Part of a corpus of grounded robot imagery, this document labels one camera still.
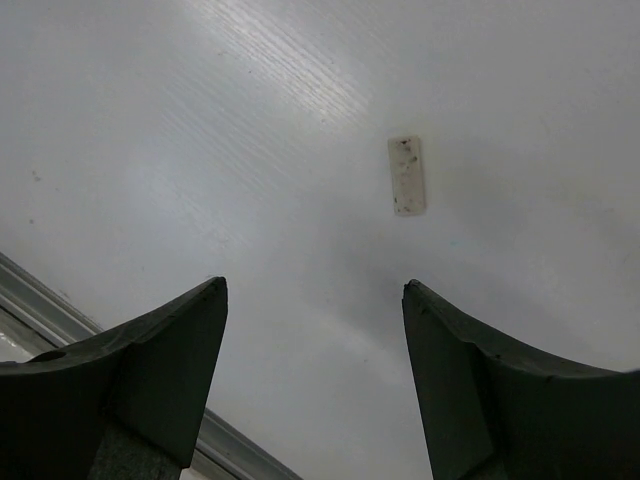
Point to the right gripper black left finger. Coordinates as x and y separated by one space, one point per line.
127 403

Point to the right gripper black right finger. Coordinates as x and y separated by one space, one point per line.
493 407

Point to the white eraser block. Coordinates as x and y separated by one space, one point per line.
407 175

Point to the aluminium rail frame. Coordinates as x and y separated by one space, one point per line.
221 451

